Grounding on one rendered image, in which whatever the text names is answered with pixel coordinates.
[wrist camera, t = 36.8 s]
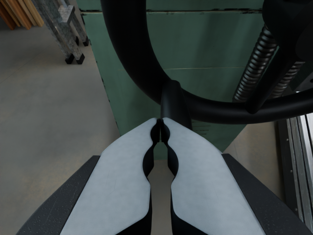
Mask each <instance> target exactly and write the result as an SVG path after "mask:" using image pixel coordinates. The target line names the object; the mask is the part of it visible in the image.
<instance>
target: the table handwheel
mask: <svg viewBox="0 0 313 235"><path fill-rule="evenodd" d="M100 3H101V8H102V13H103V17H104V21H105V25H106V28H107V31H108V34H109V37H110V40H111V42H112V45H113V47H114V50H115V52H116V54H117V56H118V58H119V60H120V62H121V63H122V65H123V67H124V69H125V70H126V72H127V73H128V75H129V76H130V78H131V79H132V80H133V82H134V83H135V84H136V85H137V86H138V87H139V89H140V90H141V91H143V92H144V93H145V94H146V95H147V96H148V97H149V98H151V99H152V100H153V101H155V102H156V103H157V104H159V105H161V97H162V85H163V84H164V83H165V82H166V81H168V80H171V79H170V78H169V76H168V75H167V74H166V73H165V72H164V70H163V69H162V67H161V66H160V64H159V62H158V60H157V58H156V56H155V53H154V51H153V48H152V45H151V42H150V37H149V32H148V27H147V16H146V0H100ZM262 17H263V21H264V22H265V24H266V26H267V27H268V29H269V31H270V32H271V34H272V36H273V37H274V39H275V41H276V43H277V44H278V46H279V49H278V51H277V52H276V54H275V56H274V57H273V59H272V61H271V63H270V64H269V66H268V68H267V69H266V71H265V73H264V74H263V76H262V78H261V80H260V81H259V83H258V84H257V86H256V87H255V89H254V90H253V92H252V93H251V95H250V96H249V98H248V99H247V101H246V102H243V103H232V102H220V101H214V100H209V99H206V98H202V97H199V96H196V95H194V94H191V93H189V92H188V91H186V90H184V89H183V88H181V89H182V91H183V94H184V97H185V100H186V103H187V106H188V109H189V113H190V116H191V119H193V120H196V121H201V122H207V123H213V124H258V123H266V122H273V121H279V120H284V119H289V118H294V117H299V116H303V115H306V114H310V113H313V88H310V89H307V90H304V91H301V92H297V93H294V94H290V95H287V96H283V97H278V98H273V99H268V100H267V98H268V97H269V95H270V94H271V92H272V91H273V90H274V88H275V87H276V86H277V84H278V83H279V82H280V81H281V80H282V78H283V77H284V76H285V75H286V73H287V72H288V71H289V70H290V68H291V67H292V66H293V65H294V64H295V63H296V62H311V61H313V0H264V3H263V7H262Z"/></svg>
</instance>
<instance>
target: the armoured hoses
mask: <svg viewBox="0 0 313 235"><path fill-rule="evenodd" d="M277 46H278V44H277V43H276V41H275V39H274V37H273V36H272V34H271V32H270V31H269V29H268V27H267V26H266V24H265V23H264V27H263V28H262V32H261V33H260V35H259V38H258V40H257V42H256V44H255V47H254V49H253V51H252V54H251V56H250V58H249V60H248V63H247V65H246V67H245V70H244V72H243V74H242V76H241V78H240V81H239V83H238V86H237V88H236V90H235V93H234V95H233V98H232V103H243V102H246V101H247V99H248V98H249V96H250V95H251V93H252V92H253V90H254V89H255V87H256V86H257V84H258V82H259V80H260V79H261V76H262V75H263V72H264V71H265V69H266V68H267V65H268V64H269V61H270V60H271V59H272V56H273V55H274V52H275V51H276V50H277ZM304 63H305V62H296V63H295V64H294V65H293V66H292V67H291V68H290V70H289V71H288V72H287V73H286V75H285V76H284V77H283V78H282V80H281V81H280V82H279V83H278V84H277V86H276V87H275V88H274V90H273V91H272V92H271V94H270V95H269V97H268V98H267V100H268V99H273V98H278V97H281V95H282V94H283V93H284V91H285V90H286V88H287V87H288V85H289V84H290V82H291V81H292V79H293V78H294V77H295V75H296V74H297V72H298V71H299V70H300V68H301V67H302V66H303V64H304Z"/></svg>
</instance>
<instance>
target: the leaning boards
mask: <svg viewBox="0 0 313 235"><path fill-rule="evenodd" d="M0 16H1V17H2V19H3V20H4V22H5V23H6V24H7V25H8V27H9V28H10V29H11V30H14V29H15V27H16V25H17V26H18V27H21V25H22V26H23V27H26V29H27V30H29V29H30V28H31V26H32V25H34V26H39V27H42V26H43V24H44V21H43V19H42V18H41V16H40V14H39V13H38V11H37V10H36V8H35V6H34V5H33V3H32V1H31V0H0Z"/></svg>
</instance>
